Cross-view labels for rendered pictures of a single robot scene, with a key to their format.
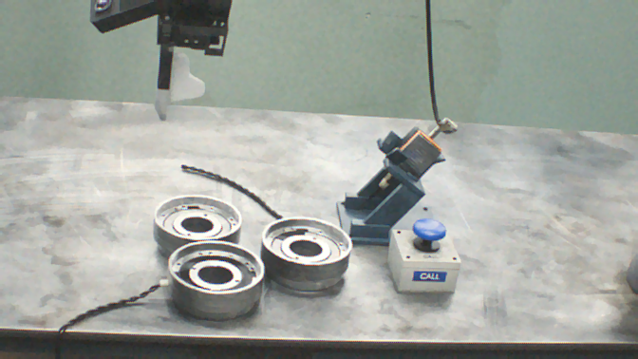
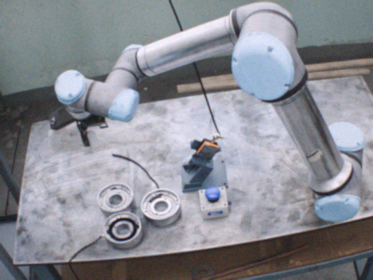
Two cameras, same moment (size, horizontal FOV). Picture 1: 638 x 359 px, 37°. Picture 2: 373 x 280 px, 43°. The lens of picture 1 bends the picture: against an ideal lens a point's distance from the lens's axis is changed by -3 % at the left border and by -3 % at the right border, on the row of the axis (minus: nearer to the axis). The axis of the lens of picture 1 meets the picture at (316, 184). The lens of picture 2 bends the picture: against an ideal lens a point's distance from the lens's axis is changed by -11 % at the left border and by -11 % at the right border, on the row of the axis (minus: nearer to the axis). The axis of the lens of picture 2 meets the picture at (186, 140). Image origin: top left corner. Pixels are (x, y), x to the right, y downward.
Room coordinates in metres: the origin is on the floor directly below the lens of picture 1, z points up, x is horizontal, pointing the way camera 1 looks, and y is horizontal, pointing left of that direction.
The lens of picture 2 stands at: (0.15, -0.29, 1.93)
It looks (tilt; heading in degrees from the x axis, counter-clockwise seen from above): 45 degrees down; 13
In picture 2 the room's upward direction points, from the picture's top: 10 degrees counter-clockwise
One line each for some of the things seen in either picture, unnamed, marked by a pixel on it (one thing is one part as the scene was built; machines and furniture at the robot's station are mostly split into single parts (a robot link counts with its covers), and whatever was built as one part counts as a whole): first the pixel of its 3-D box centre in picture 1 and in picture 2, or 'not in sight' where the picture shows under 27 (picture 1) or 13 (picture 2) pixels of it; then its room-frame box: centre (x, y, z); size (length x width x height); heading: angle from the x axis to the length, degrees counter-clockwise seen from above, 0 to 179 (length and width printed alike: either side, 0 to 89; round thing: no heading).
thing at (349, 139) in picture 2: not in sight; (342, 151); (1.05, -0.49, 0.97); 0.13 x 0.12 x 0.14; 171
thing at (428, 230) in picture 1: (426, 241); (212, 197); (1.00, -0.14, 0.85); 0.04 x 0.04 x 0.05
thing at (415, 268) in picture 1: (427, 260); (216, 203); (1.00, -0.14, 0.82); 0.08 x 0.07 x 0.05; 100
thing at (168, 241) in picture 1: (197, 231); (116, 201); (1.01, 0.13, 0.82); 0.10 x 0.10 x 0.04
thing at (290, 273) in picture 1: (305, 255); (161, 208); (0.99, 0.00, 0.82); 0.10 x 0.10 x 0.04
